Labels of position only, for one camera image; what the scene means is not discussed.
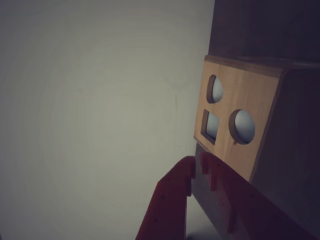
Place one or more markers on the wooden shape sorter box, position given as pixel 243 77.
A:
pixel 250 95

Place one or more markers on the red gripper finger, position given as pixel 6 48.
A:
pixel 170 200
pixel 250 215

